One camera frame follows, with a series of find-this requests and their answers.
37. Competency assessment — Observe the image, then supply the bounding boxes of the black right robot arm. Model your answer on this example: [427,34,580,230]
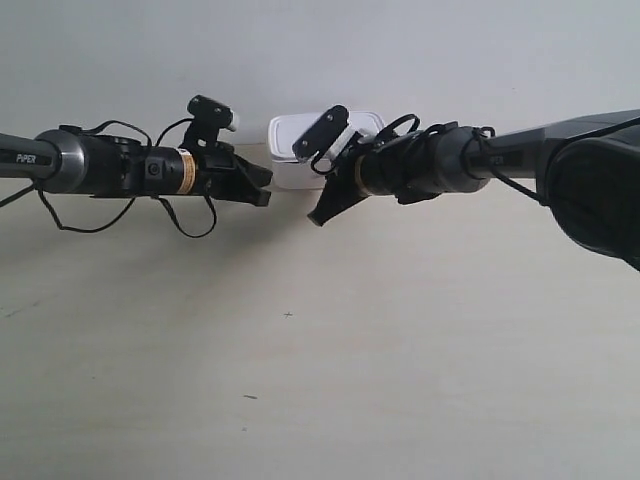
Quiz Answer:
[292,105,639,269]

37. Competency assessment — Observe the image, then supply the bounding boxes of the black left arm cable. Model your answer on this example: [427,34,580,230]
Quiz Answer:
[0,119,219,239]

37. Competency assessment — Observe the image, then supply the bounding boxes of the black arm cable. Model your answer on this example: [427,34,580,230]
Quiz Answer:
[0,119,219,239]
[309,113,551,206]

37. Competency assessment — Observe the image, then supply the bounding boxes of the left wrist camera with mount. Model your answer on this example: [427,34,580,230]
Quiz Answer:
[181,95,239,149]

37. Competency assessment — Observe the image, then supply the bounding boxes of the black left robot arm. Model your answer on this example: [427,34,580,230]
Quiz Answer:
[1,128,273,207]

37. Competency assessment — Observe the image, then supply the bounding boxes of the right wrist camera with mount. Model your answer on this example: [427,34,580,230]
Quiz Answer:
[292,105,350,163]

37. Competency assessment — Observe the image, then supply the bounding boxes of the white lidded plastic container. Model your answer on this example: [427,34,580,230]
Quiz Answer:
[268,108,386,192]

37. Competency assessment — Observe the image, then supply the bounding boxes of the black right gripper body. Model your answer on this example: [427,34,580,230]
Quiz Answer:
[324,144,400,200]

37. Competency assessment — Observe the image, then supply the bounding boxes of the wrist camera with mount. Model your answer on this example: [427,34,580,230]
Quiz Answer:
[292,105,350,163]
[181,95,239,149]

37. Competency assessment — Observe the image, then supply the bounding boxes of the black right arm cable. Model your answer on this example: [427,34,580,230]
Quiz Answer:
[309,113,551,206]

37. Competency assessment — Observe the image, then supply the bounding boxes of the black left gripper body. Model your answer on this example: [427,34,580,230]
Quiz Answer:
[195,142,250,200]

